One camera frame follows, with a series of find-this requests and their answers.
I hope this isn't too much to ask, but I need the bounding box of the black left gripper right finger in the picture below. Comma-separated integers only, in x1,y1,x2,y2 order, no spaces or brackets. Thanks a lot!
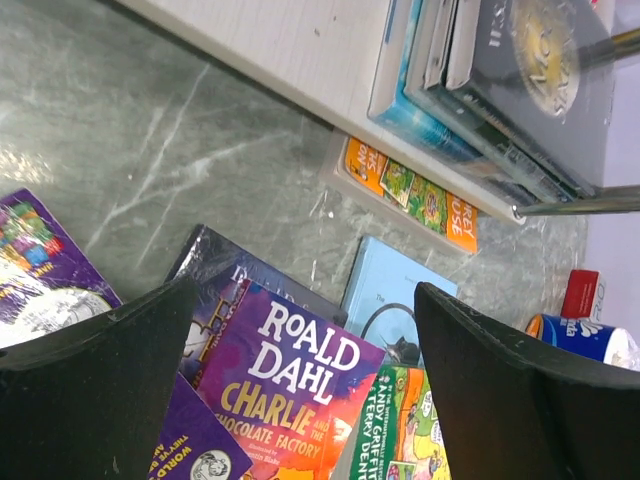
414,282,639,479

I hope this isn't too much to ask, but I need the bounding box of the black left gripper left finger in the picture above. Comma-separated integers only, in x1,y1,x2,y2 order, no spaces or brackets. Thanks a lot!
1,277,197,479

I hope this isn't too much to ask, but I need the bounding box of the green Treehouse book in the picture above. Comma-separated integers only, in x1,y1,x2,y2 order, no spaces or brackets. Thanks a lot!
331,365,451,480

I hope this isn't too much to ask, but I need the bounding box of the purple comic paperback book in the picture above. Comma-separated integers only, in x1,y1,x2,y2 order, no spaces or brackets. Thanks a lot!
1,189,251,479

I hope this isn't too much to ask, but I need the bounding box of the Roald Dahl Charlie book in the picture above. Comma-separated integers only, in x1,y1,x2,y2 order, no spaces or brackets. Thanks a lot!
197,280,385,479

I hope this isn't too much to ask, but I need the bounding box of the red and white box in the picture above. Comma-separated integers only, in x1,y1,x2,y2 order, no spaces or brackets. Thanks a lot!
561,269,606,322

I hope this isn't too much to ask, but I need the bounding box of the light blue cat book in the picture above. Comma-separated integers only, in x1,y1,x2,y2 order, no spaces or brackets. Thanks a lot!
342,235,458,368

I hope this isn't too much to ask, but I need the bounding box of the dark purple Crusoe book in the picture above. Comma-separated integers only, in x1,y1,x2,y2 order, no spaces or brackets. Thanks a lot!
166,224,348,387

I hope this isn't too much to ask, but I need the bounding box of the orange Treehouse book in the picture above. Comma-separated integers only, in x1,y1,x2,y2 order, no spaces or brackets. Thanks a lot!
320,129,478,255

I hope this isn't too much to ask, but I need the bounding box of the black Moon and Sixpence book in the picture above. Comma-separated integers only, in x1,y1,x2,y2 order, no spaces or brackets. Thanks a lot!
402,0,619,201

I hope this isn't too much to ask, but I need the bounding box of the white two-tier shelf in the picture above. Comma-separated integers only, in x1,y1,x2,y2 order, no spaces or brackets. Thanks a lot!
117,0,640,226

